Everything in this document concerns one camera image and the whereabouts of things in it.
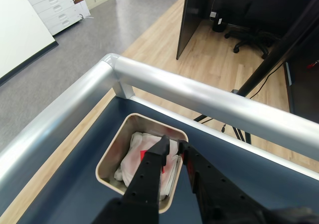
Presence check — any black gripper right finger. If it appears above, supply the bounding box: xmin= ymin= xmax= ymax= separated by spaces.
xmin=178 ymin=139 xmax=266 ymax=224

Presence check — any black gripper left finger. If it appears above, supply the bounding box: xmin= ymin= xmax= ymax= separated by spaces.
xmin=122 ymin=135 xmax=170 ymax=206

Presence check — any red cube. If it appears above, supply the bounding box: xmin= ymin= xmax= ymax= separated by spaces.
xmin=140 ymin=149 xmax=166 ymax=173

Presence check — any beige square metal box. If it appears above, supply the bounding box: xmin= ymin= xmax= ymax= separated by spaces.
xmin=95 ymin=112 xmax=189 ymax=214

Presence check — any white cardboard box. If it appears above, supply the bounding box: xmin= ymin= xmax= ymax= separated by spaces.
xmin=71 ymin=0 xmax=91 ymax=20

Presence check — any white crumpled cloth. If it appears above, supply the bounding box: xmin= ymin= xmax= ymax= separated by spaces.
xmin=114 ymin=131 xmax=184 ymax=202

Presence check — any dark blue-grey mat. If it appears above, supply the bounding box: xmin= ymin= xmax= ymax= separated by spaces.
xmin=18 ymin=94 xmax=319 ymax=224

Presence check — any black side cabinet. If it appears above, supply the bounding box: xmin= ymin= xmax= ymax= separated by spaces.
xmin=284 ymin=38 xmax=319 ymax=124

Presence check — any black tripod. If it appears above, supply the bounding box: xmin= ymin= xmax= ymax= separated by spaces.
xmin=193 ymin=0 xmax=319 ymax=144

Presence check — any black desk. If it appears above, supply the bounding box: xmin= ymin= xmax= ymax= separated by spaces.
xmin=176 ymin=0 xmax=319 ymax=60

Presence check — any black office chair base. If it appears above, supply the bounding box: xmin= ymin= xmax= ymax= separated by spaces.
xmin=224 ymin=27 xmax=280 ymax=60

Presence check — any black round bin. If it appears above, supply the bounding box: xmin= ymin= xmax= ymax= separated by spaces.
xmin=211 ymin=11 xmax=228 ymax=33

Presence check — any white drawer cabinet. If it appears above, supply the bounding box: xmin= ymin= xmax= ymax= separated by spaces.
xmin=19 ymin=0 xmax=83 ymax=36

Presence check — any silver metal cart rail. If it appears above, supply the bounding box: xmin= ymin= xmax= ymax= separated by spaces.
xmin=0 ymin=52 xmax=319 ymax=192

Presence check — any black floor cable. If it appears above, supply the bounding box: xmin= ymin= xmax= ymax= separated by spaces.
xmin=249 ymin=61 xmax=286 ymax=99

